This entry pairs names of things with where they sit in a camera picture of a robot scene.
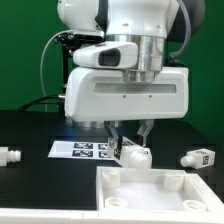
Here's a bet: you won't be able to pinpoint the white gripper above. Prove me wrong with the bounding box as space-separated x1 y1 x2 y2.
65 67 189 159

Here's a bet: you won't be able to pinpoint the white square table top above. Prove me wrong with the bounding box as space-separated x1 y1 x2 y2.
96 167 224 213

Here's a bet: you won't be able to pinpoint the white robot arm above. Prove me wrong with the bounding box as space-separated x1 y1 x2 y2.
57 0 191 160

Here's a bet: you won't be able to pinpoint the white sheet with tags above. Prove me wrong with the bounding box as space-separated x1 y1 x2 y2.
48 141 110 160

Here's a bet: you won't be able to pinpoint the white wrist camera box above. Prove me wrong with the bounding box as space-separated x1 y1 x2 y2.
73 41 138 69

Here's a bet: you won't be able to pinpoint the white camera cable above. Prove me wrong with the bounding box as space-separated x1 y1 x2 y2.
39 29 73 113

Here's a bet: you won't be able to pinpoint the black base cables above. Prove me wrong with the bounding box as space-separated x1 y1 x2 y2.
18 94 68 112

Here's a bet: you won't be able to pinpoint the grey arm hose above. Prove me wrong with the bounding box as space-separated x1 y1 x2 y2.
168 0 193 63

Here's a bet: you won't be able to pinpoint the white L-shaped obstacle wall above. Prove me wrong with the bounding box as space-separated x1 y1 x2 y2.
0 208 224 224

